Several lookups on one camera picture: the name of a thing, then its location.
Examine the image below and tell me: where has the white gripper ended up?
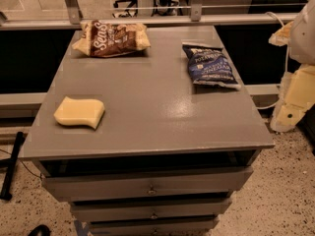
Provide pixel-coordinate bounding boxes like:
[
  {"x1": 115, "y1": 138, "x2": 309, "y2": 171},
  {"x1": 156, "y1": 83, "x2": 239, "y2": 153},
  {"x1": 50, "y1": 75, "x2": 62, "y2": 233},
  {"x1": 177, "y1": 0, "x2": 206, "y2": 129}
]
[{"x1": 269, "y1": 22, "x2": 315, "y2": 133}]

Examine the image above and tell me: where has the blue chip bag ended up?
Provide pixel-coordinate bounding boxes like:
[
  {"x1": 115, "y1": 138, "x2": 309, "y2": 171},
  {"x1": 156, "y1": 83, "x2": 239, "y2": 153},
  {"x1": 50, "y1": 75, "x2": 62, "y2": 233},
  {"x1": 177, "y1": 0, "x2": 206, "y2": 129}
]
[{"x1": 182, "y1": 42, "x2": 241, "y2": 89}]

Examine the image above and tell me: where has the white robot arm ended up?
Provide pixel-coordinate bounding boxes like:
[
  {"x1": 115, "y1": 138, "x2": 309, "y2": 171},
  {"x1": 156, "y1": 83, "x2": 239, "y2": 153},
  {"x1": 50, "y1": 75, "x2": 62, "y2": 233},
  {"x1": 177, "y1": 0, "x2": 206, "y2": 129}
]
[{"x1": 269, "y1": 0, "x2": 315, "y2": 132}]

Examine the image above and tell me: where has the brown chip bag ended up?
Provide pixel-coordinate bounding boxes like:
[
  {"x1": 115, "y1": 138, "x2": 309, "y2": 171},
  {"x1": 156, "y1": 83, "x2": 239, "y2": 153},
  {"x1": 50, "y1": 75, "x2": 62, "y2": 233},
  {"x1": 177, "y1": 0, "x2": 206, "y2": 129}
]
[{"x1": 72, "y1": 20, "x2": 151, "y2": 58}]

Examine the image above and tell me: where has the yellow sponge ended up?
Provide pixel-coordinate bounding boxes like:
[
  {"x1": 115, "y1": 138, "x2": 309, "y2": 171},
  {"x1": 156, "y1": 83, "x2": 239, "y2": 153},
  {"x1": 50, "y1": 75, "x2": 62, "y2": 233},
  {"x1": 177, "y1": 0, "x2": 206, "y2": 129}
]
[{"x1": 53, "y1": 96, "x2": 105, "y2": 129}]

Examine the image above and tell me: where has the grey drawer cabinet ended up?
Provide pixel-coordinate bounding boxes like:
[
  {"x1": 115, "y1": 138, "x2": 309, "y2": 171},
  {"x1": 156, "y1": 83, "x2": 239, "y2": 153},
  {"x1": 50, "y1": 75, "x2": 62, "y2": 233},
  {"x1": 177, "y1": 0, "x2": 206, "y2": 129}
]
[{"x1": 21, "y1": 26, "x2": 273, "y2": 236}]

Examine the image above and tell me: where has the black office chair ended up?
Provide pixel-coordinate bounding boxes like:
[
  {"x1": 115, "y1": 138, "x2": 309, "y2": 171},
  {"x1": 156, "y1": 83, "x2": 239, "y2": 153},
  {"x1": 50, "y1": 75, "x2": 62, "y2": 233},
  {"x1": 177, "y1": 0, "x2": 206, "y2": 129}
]
[{"x1": 112, "y1": 0, "x2": 138, "y2": 18}]

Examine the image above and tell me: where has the metal window railing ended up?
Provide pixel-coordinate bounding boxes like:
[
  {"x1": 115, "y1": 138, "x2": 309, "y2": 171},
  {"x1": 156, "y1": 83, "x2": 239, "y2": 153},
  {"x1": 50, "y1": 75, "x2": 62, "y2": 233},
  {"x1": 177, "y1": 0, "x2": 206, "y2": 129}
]
[{"x1": 0, "y1": 0, "x2": 303, "y2": 30}]

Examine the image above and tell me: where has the black stand leg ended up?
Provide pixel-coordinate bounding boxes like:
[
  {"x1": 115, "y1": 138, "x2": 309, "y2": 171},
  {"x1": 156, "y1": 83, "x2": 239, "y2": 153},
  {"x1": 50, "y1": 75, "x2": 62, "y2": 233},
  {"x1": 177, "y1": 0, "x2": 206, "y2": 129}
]
[{"x1": 0, "y1": 132, "x2": 25, "y2": 201}]

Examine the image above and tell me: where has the black shoe tip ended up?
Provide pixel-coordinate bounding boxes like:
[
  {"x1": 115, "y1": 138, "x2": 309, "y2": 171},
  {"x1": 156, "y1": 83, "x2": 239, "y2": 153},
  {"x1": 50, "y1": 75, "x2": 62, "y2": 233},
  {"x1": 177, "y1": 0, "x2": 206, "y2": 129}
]
[{"x1": 28, "y1": 224, "x2": 51, "y2": 236}]

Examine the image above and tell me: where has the white cable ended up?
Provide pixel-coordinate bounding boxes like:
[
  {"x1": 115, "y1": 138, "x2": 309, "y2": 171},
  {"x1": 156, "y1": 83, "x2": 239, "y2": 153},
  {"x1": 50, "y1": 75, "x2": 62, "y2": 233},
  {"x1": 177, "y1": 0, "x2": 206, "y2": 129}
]
[{"x1": 256, "y1": 11, "x2": 291, "y2": 110}]

